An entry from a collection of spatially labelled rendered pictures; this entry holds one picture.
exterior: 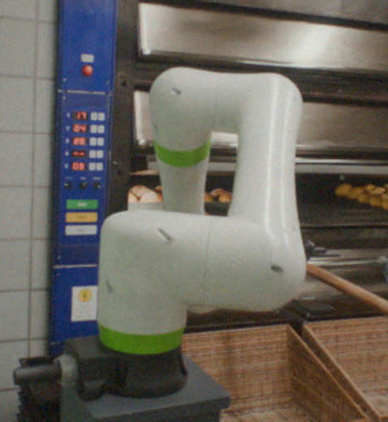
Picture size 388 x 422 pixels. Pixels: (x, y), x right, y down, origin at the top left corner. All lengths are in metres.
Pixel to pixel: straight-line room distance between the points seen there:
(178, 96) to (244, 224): 0.37
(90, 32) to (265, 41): 0.57
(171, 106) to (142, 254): 0.40
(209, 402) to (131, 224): 0.27
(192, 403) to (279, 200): 0.31
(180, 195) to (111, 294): 0.49
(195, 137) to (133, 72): 0.77
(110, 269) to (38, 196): 1.06
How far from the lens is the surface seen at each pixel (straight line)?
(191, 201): 1.41
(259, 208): 0.97
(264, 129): 1.13
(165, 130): 1.27
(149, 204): 2.50
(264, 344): 2.33
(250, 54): 2.14
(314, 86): 2.28
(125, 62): 2.01
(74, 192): 1.97
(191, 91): 1.23
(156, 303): 0.93
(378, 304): 1.52
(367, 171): 2.25
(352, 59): 2.35
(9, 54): 1.94
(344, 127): 2.36
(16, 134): 1.95
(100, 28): 1.96
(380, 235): 2.52
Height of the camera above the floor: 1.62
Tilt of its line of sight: 10 degrees down
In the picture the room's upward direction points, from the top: 4 degrees clockwise
